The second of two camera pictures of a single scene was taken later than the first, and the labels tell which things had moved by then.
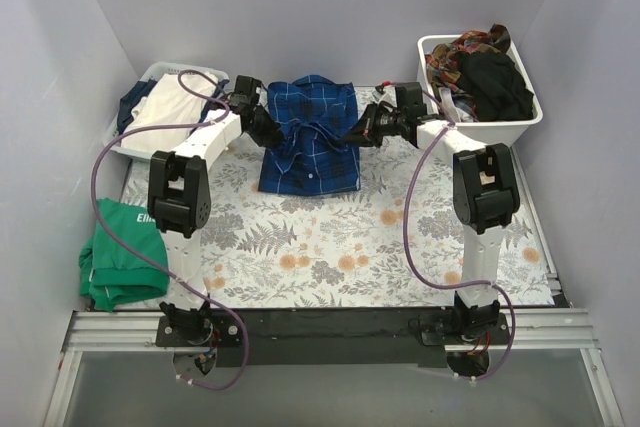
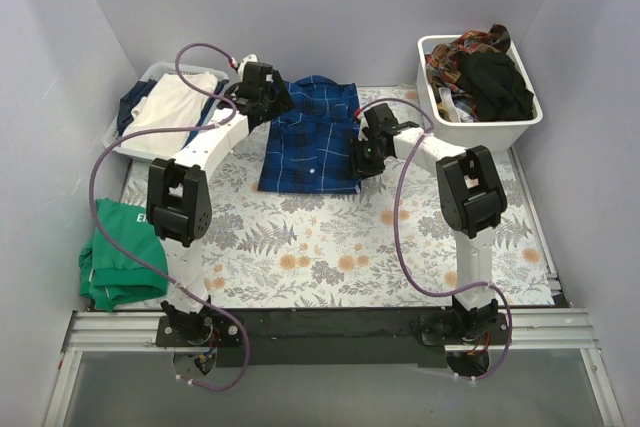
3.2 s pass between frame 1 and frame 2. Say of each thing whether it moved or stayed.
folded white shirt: stayed
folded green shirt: stayed
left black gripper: moved
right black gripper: moved
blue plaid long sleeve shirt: stayed
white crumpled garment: stayed
